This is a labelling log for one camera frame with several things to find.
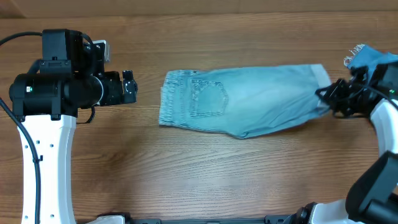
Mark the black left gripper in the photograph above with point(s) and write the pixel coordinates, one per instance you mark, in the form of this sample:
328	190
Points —
129	87

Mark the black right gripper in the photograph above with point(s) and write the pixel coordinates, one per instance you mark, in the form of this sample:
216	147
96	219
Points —
347	96

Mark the light blue denim shorts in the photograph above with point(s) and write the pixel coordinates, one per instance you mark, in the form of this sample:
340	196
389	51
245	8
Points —
243	102

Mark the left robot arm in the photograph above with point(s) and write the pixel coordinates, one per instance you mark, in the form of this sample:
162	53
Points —
68	77

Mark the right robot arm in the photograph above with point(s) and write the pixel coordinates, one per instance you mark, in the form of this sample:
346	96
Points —
371	199

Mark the blue denim garment pile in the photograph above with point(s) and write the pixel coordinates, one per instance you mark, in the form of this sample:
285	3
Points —
366	56

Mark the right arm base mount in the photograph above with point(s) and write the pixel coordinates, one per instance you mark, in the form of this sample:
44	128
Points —
302	215

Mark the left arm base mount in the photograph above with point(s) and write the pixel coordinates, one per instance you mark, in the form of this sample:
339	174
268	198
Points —
112	218

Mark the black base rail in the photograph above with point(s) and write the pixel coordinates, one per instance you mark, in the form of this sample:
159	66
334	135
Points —
268	219

